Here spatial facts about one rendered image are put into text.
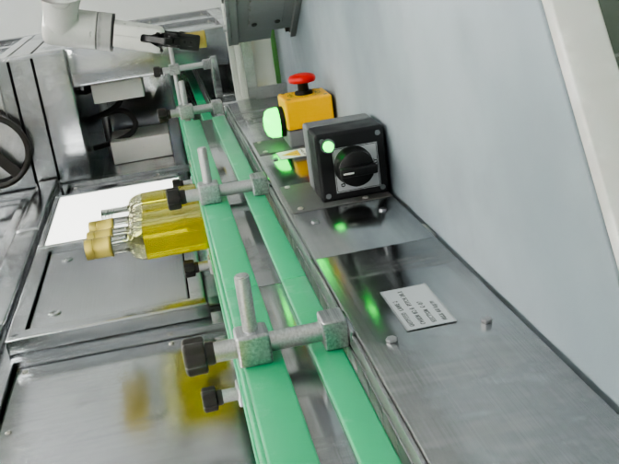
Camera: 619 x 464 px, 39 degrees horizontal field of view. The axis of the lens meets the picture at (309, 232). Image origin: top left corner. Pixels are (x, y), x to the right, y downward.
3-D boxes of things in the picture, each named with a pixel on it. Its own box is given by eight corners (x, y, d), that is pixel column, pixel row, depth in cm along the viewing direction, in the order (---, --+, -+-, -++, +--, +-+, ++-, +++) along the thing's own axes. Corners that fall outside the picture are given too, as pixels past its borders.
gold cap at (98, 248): (114, 252, 145) (88, 257, 145) (110, 232, 144) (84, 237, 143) (114, 259, 142) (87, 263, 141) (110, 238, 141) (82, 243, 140)
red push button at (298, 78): (288, 97, 129) (285, 74, 127) (314, 92, 129) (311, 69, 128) (293, 100, 125) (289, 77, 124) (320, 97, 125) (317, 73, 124)
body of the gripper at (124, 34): (106, 48, 179) (161, 53, 181) (104, 53, 169) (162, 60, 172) (109, 11, 177) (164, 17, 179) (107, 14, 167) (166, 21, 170)
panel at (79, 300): (185, 184, 232) (57, 206, 227) (183, 173, 231) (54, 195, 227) (211, 317, 148) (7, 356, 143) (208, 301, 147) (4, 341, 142)
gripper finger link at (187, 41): (165, 47, 174) (198, 51, 176) (166, 49, 171) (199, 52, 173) (167, 30, 173) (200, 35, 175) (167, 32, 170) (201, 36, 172)
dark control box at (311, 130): (376, 174, 107) (309, 186, 106) (369, 110, 105) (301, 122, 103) (394, 191, 99) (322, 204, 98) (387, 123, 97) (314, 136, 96)
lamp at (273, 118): (283, 133, 130) (263, 136, 130) (279, 103, 129) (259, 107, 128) (287, 139, 126) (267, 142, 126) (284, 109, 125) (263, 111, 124)
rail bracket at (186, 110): (229, 157, 173) (168, 168, 171) (216, 74, 168) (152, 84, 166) (231, 160, 170) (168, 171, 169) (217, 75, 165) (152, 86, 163)
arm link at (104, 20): (97, 47, 178) (110, 48, 179) (95, 52, 170) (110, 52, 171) (99, 9, 176) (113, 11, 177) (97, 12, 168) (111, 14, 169)
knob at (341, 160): (374, 179, 99) (381, 188, 96) (335, 187, 98) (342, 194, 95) (369, 142, 97) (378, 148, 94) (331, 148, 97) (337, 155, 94)
